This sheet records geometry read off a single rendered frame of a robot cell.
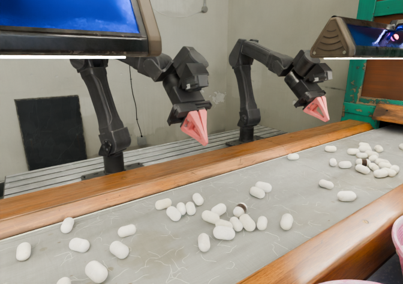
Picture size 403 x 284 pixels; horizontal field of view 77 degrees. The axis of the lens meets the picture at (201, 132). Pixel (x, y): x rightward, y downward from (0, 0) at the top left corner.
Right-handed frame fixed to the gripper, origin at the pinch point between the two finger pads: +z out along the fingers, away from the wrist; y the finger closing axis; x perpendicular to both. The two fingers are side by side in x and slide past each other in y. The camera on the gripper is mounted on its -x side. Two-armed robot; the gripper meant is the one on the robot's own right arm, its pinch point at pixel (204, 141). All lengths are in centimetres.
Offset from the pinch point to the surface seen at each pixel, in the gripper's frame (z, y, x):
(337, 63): -61, 168, 32
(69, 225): 6.9, -29.2, 7.4
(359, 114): -4, 94, 13
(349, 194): 23.5, 22.6, -6.6
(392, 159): 20, 59, -1
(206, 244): 20.1, -11.6, -3.7
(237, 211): 17.0, -1.7, -1.0
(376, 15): -31, 94, -19
